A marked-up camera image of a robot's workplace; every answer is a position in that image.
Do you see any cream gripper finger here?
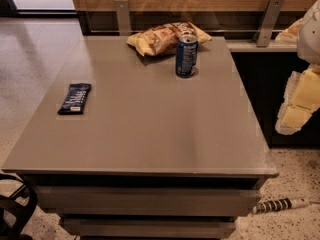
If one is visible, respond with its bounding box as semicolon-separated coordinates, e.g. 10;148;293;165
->
275;64;320;135
275;18;302;44

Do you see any blue pepsi can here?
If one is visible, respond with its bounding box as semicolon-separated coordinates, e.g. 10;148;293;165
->
175;34;198;78

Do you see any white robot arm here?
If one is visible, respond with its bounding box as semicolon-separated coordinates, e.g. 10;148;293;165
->
275;0;320;135

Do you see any dark blue rxbar wrapper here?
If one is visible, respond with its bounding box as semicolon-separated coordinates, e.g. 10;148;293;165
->
58;83;92;115

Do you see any striped black white tube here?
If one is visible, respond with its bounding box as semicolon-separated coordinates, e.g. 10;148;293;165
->
252;198;310;214

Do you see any yellow brown chip bag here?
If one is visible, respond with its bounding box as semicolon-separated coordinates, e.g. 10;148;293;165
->
127;22;212;56

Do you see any grey drawer cabinet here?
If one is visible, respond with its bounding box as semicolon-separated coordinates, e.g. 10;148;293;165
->
3;37;277;224

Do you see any lower grey drawer front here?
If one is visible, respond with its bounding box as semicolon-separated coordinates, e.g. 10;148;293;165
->
61;218;235;239

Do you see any grey drawer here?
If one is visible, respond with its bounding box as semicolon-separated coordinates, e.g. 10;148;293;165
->
36;186;260;217
61;218;235;239

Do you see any upper grey drawer front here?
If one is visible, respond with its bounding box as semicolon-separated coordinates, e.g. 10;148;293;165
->
36;186;260;217

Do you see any black office chair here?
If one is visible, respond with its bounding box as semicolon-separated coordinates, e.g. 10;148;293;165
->
0;174;38;240

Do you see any right metal bracket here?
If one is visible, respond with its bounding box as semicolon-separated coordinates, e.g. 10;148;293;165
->
255;0;285;48

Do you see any metal bracket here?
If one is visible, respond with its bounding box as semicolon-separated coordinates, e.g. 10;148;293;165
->
115;0;132;36
255;0;285;48

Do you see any left metal bracket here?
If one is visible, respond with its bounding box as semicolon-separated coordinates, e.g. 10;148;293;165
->
115;0;132;36

